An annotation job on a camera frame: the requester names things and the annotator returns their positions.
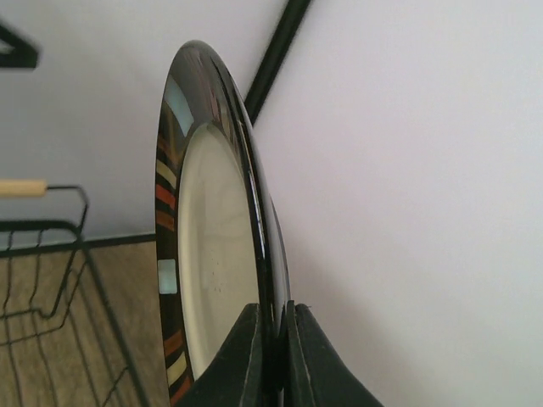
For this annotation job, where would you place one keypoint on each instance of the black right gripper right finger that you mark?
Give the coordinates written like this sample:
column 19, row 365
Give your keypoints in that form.
column 316, row 374

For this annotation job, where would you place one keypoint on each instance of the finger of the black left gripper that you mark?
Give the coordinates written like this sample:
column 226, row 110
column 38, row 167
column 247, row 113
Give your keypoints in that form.
column 20, row 52

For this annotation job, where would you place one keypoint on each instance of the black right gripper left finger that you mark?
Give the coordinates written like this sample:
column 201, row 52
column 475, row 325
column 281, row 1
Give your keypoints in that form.
column 234, row 376

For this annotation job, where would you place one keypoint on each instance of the black wire dish rack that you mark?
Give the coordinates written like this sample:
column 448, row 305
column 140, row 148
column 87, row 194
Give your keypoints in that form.
column 61, row 344

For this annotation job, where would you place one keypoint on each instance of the black aluminium cage frame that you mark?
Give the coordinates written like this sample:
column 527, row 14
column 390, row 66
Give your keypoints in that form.
column 275, row 54

